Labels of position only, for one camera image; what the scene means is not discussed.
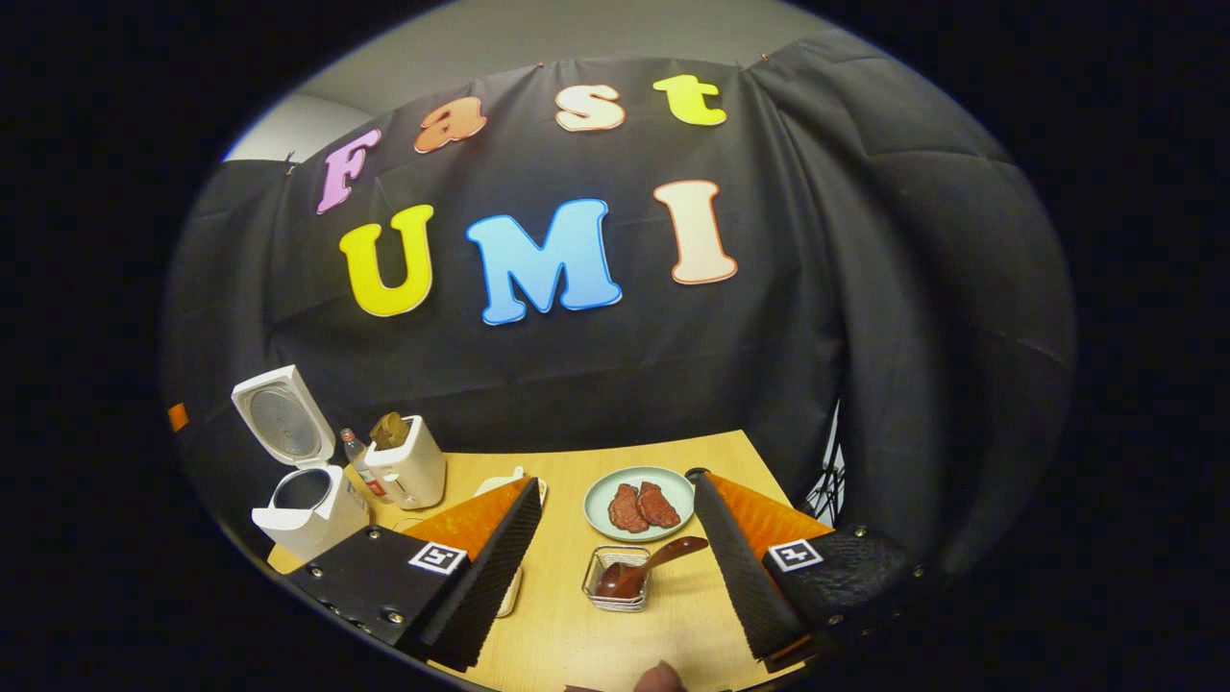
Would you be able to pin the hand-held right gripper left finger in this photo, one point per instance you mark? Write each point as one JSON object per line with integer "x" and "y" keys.
{"x": 500, "y": 577}

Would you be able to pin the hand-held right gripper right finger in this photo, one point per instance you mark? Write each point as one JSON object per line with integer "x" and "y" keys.
{"x": 740, "y": 577}

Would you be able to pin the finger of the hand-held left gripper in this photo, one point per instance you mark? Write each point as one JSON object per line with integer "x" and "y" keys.
{"x": 178, "y": 416}

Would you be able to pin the brown wooden spoon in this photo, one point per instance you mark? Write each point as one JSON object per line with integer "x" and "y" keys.
{"x": 625, "y": 580}

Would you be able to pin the white rice cooker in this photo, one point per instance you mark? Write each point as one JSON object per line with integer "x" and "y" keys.
{"x": 317, "y": 529}

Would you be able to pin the divided white bean dish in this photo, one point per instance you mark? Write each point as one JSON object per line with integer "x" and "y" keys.
{"x": 500, "y": 481}

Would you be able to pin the red meat slice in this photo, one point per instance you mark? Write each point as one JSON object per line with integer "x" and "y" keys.
{"x": 659, "y": 505}
{"x": 627, "y": 509}

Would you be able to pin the black stand legs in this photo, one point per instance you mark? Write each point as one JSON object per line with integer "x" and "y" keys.
{"x": 824, "y": 495}

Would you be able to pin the pale green plate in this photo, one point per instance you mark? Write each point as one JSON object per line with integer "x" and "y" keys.
{"x": 601, "y": 509}

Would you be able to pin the white toaster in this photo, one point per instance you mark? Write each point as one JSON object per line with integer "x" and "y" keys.
{"x": 415, "y": 471}

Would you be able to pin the clear plastic water bottle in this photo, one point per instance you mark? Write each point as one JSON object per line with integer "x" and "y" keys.
{"x": 359, "y": 461}

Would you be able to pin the brown bread slice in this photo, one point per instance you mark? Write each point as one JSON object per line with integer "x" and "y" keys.
{"x": 388, "y": 431}

